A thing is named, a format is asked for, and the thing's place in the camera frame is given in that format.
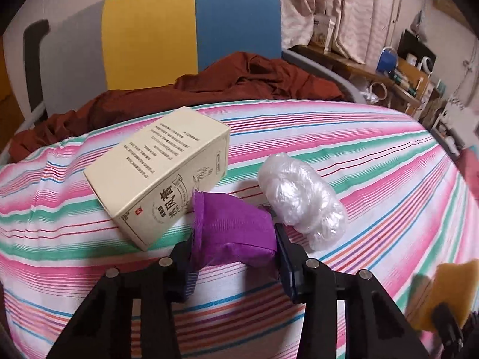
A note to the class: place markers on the black box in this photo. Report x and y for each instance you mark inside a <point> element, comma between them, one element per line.
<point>415,46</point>

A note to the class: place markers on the blue jug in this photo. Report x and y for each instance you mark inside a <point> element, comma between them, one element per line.
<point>386,61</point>

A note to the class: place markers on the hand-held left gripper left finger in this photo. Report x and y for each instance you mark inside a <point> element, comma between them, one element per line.
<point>185,286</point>

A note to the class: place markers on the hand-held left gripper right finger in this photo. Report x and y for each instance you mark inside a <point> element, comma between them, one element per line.
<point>288,273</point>

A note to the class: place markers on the grey yellow blue headboard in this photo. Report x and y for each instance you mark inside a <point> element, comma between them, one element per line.
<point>149,33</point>

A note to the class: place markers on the beige printed carton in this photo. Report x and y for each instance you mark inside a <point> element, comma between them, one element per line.
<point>157,168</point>

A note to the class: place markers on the brown cloth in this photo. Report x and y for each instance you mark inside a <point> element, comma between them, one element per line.
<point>187,93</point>

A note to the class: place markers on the purple mesh pouch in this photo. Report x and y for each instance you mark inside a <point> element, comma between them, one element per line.
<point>232,228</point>

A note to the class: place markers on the pink cloth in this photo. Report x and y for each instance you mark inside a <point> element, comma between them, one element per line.
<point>469,164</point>

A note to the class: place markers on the striped bed sheet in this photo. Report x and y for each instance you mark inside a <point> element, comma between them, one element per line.
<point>374,157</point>

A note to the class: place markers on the yellow sponge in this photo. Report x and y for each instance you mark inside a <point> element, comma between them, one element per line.
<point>449,288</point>

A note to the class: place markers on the grey bed frame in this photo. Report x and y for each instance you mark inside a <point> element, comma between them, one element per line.
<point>348,86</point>

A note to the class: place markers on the beige standing package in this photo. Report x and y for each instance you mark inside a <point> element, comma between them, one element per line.
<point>323,31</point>

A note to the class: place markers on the clear plastic film bundle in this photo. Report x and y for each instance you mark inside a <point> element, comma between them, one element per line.
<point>299,198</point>

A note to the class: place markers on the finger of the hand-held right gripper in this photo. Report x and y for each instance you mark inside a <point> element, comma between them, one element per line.
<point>447,323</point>

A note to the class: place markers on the wooden side table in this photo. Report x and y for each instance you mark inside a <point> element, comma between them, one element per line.
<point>336,60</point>

